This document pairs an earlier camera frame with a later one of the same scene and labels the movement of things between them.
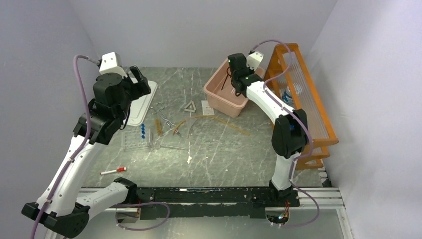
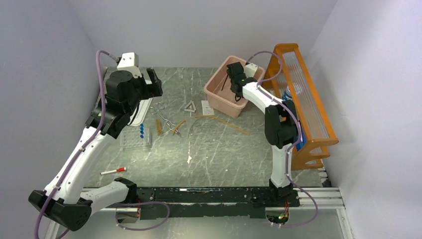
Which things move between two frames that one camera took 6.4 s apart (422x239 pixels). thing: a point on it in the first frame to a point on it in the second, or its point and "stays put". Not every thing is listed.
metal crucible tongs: [158, 109] stays put
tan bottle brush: [158, 127] stays put
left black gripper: [141, 87] to [152, 90]
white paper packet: [207, 110] stays put
